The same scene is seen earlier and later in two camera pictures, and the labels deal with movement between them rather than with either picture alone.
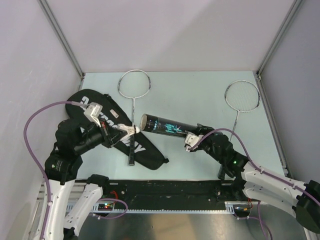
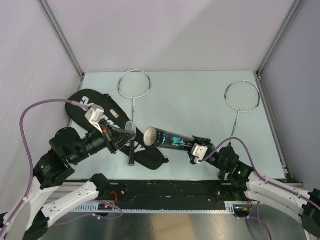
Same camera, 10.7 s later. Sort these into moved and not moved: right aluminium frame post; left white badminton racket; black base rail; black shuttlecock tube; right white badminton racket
Moved: black shuttlecock tube
Not moved: right white badminton racket; left white badminton racket; black base rail; right aluminium frame post
